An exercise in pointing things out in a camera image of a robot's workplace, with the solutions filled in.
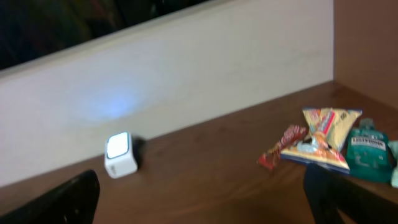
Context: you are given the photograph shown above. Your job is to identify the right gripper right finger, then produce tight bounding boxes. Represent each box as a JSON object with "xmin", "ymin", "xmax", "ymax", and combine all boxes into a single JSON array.
[{"xmin": 303, "ymin": 164, "xmax": 397, "ymax": 223}]

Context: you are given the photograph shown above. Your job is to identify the white barcode scanner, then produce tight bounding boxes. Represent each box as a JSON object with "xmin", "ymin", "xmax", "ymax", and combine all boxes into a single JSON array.
[{"xmin": 104, "ymin": 132, "xmax": 146, "ymax": 179}]

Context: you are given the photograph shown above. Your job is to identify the red snack bar wrapper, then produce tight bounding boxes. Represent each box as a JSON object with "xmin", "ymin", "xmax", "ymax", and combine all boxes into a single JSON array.
[{"xmin": 257, "ymin": 125, "xmax": 308, "ymax": 171}]

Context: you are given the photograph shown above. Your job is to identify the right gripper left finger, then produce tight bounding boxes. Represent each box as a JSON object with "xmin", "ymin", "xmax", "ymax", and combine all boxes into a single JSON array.
[{"xmin": 1, "ymin": 170, "xmax": 100, "ymax": 224}]

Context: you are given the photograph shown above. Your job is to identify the teal wet wipes pack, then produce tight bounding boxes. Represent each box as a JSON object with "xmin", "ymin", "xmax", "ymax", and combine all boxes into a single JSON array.
[{"xmin": 388, "ymin": 141, "xmax": 398, "ymax": 188}]

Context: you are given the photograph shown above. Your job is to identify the blue mouthwash bottle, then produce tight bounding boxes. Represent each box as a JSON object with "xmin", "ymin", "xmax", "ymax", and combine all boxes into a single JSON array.
[{"xmin": 345, "ymin": 118, "xmax": 393, "ymax": 183}]

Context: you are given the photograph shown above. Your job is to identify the yellow snack bag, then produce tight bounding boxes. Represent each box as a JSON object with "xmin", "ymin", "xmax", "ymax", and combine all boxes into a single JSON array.
[{"xmin": 280, "ymin": 108, "xmax": 362, "ymax": 175}]

